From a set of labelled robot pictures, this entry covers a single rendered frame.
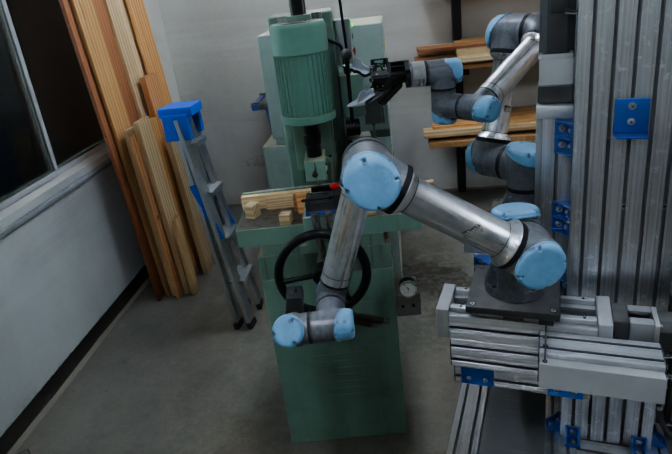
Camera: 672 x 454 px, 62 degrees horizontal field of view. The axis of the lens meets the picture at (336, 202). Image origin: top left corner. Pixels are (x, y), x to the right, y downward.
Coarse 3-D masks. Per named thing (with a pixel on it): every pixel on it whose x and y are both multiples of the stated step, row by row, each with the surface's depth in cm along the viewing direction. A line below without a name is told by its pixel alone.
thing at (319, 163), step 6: (324, 150) 194; (306, 156) 190; (324, 156) 188; (306, 162) 184; (312, 162) 184; (318, 162) 184; (324, 162) 184; (306, 168) 184; (312, 168) 184; (318, 168) 184; (324, 168) 184; (306, 174) 185; (318, 174) 185; (324, 174) 185; (306, 180) 186; (312, 180) 186; (318, 180) 186
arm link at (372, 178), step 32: (352, 160) 115; (384, 160) 113; (352, 192) 114; (384, 192) 114; (416, 192) 117; (448, 192) 122; (448, 224) 120; (480, 224) 120; (512, 224) 124; (512, 256) 121; (544, 256) 120
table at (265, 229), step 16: (288, 208) 193; (240, 224) 185; (256, 224) 183; (272, 224) 182; (368, 224) 180; (384, 224) 180; (400, 224) 180; (416, 224) 180; (240, 240) 181; (256, 240) 181; (272, 240) 181; (288, 240) 181
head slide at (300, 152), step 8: (296, 128) 193; (320, 128) 193; (328, 128) 193; (296, 136) 194; (328, 136) 194; (296, 144) 195; (328, 144) 195; (296, 152) 196; (304, 152) 196; (328, 152) 196; (336, 160) 198; (304, 168) 199
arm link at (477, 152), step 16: (496, 16) 185; (512, 16) 180; (496, 32) 183; (512, 32) 178; (496, 48) 183; (512, 48) 180; (496, 64) 185; (512, 96) 186; (496, 128) 187; (480, 144) 189; (496, 144) 186; (480, 160) 189; (496, 176) 187
